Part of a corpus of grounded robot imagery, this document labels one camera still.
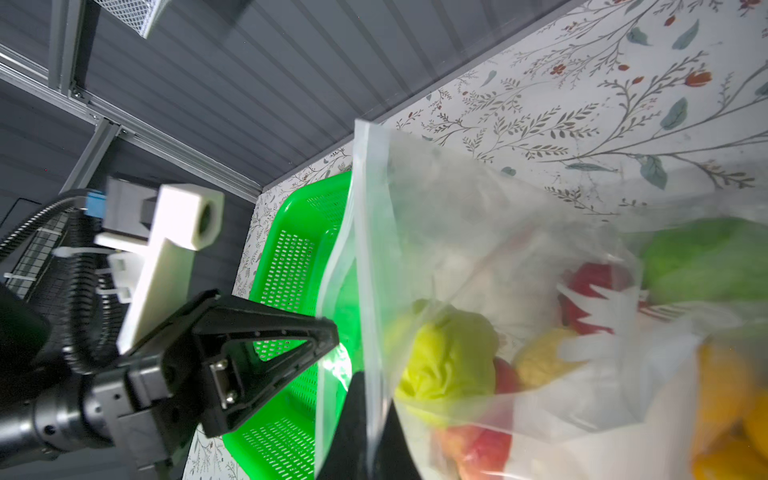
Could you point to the orange carrot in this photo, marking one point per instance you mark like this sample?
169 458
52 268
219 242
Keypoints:
734 458

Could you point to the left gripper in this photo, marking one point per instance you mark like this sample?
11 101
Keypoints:
216 361

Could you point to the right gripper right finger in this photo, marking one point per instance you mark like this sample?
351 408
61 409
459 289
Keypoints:
392 459

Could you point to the black wire basket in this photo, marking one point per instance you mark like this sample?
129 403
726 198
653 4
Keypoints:
21 269

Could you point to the light green fruit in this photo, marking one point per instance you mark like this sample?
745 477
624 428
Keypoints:
440 360

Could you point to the white wire mesh basket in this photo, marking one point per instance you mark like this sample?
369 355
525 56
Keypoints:
139 15

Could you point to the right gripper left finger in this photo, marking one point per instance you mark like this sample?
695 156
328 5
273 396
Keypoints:
347 456

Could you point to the yellow lemon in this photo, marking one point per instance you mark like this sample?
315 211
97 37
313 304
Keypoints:
726 385
755 423

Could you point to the red apple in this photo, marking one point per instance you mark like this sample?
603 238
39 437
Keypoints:
474 429

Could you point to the pale yellow pear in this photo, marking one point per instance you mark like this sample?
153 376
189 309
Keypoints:
538 363

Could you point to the clear zip top bag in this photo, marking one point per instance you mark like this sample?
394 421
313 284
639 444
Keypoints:
424 222

